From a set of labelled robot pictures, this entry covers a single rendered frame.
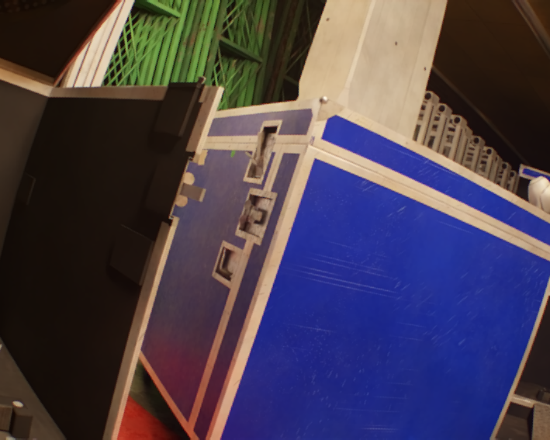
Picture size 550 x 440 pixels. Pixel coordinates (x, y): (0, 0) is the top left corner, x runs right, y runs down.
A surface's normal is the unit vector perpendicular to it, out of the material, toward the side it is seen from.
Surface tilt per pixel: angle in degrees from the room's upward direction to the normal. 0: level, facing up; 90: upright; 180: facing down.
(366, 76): 90
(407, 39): 90
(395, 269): 90
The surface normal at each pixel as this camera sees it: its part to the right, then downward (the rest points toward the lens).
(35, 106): 0.63, 0.20
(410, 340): 0.40, 0.12
